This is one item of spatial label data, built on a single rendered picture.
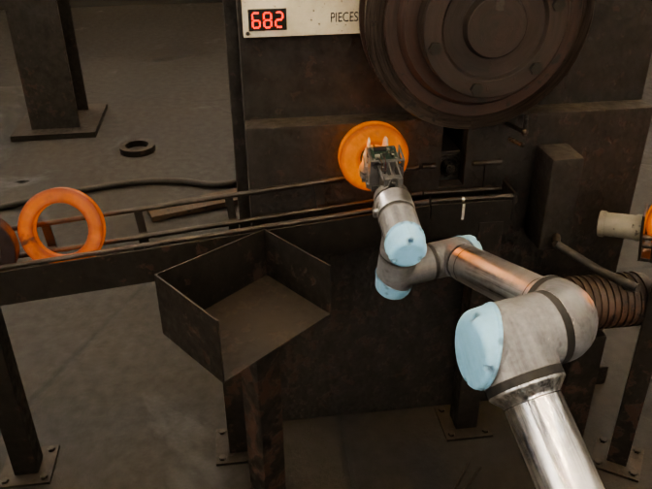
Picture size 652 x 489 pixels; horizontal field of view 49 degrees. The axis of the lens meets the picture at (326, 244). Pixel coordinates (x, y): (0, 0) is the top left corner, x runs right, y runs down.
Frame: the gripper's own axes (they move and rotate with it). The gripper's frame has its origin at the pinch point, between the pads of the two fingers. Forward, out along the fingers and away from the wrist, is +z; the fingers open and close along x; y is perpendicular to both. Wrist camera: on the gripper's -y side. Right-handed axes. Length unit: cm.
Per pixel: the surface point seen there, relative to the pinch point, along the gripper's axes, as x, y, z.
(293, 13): 15.7, 24.9, 15.5
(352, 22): 3.2, 22.4, 14.8
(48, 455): 87, -78, -20
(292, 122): 17.1, 2.5, 8.2
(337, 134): 7.3, 0.5, 5.4
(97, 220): 62, -12, -3
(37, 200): 74, -8, 1
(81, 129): 117, -138, 217
